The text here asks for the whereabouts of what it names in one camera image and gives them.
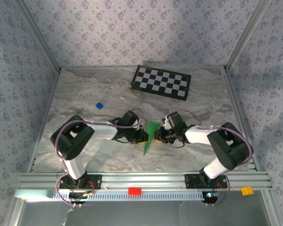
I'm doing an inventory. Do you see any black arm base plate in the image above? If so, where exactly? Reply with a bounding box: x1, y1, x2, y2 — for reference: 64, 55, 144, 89
59, 174, 102, 190
184, 173, 228, 189

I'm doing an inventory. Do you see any black white checkerboard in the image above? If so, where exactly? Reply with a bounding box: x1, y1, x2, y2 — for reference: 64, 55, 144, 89
131, 65, 191, 101

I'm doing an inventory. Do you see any aluminium frame bar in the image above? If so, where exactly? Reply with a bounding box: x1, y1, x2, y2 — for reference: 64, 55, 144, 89
223, 67, 261, 174
60, 65, 226, 70
27, 69, 62, 174

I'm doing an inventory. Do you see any white slotted cable duct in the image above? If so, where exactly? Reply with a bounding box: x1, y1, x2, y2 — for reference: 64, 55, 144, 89
15, 189, 203, 202

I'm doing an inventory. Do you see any orange toy brick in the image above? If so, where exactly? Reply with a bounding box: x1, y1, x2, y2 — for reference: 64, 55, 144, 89
241, 186, 254, 196

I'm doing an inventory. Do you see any wide aluminium mounting rail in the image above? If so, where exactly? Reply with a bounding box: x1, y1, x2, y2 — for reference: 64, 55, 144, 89
16, 171, 273, 192

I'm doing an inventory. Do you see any green paper sheet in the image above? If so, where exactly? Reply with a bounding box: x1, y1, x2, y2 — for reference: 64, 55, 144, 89
143, 121, 161, 156

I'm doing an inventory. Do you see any aluminium frame post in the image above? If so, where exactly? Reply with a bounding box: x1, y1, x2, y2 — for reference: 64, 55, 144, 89
224, 0, 272, 71
14, 0, 62, 73

